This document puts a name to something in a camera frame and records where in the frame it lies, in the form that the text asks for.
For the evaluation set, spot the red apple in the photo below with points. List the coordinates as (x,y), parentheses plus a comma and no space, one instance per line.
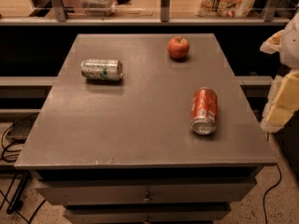
(178,47)

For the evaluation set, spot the silver green soda can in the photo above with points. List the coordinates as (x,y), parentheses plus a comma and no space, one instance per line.
(105,70)

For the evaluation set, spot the black power adapter box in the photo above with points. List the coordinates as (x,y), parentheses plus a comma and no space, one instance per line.
(19,131)

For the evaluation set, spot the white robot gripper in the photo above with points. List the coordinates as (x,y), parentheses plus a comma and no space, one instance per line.
(291,48)

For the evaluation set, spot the grey metal shelf rail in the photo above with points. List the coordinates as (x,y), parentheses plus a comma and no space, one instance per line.
(137,12)

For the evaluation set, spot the grey drawer cabinet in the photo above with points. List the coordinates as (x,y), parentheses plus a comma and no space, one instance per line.
(123,152)

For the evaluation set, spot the colourful snack bag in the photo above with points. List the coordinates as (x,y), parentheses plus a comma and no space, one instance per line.
(224,8)

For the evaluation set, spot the clear plastic container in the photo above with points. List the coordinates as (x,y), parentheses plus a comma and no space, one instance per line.
(101,8)

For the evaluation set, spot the red coke can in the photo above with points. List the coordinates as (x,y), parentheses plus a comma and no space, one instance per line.
(204,111)

